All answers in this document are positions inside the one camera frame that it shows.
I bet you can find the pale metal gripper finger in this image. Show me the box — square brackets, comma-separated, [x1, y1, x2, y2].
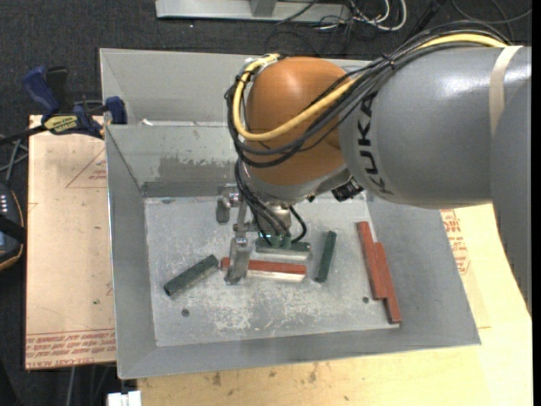
[216, 186, 238, 225]
[224, 235, 255, 286]

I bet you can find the pale grey flat block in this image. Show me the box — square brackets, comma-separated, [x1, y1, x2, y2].
[254, 240, 313, 263]
[245, 268, 309, 286]

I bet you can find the red-brown flat block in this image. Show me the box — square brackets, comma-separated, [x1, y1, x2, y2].
[219, 255, 309, 277]
[355, 221, 388, 301]
[373, 241, 403, 326]

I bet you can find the dark green flat block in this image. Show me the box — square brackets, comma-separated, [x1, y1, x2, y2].
[163, 254, 221, 298]
[314, 229, 338, 284]

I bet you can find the grey metal bin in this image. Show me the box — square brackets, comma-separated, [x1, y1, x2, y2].
[99, 47, 482, 380]

